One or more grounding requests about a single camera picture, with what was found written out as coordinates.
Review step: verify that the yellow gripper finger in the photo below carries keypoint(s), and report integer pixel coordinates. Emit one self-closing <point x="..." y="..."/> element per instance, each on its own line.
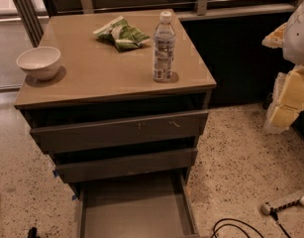
<point x="287" y="101"/>
<point x="275" y="39"/>

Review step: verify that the clear plastic water bottle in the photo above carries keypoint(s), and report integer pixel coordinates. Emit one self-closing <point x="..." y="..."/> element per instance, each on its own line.
<point x="163" y="48"/>

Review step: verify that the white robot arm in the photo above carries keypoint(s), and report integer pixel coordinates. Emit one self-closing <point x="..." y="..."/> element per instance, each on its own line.
<point x="293" y="38"/>

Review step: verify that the brown drawer cabinet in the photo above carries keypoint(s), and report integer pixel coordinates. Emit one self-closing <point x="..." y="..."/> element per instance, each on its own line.
<point x="98" y="83"/>

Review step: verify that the open bottom drawer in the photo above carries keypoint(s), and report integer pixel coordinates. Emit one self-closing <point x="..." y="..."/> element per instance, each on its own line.
<point x="154" y="205"/>

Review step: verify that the top drawer front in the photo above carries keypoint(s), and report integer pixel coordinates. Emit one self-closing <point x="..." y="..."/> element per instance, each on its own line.
<point x="120" y="132"/>

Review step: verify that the middle drawer front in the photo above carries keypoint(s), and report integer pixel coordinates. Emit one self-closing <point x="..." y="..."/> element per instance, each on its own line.
<point x="127" y="166"/>

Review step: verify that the white power strip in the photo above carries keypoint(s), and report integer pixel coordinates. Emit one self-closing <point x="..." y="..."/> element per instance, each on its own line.
<point x="289" y="200"/>

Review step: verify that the green chip bag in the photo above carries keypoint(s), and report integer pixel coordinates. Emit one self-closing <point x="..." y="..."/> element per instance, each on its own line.
<point x="125" y="37"/>

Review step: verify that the white ceramic bowl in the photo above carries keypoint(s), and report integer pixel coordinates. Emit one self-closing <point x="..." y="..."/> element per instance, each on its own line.
<point x="41" y="63"/>

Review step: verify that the black object bottom left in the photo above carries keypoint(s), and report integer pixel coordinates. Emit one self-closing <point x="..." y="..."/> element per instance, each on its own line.
<point x="32" y="233"/>

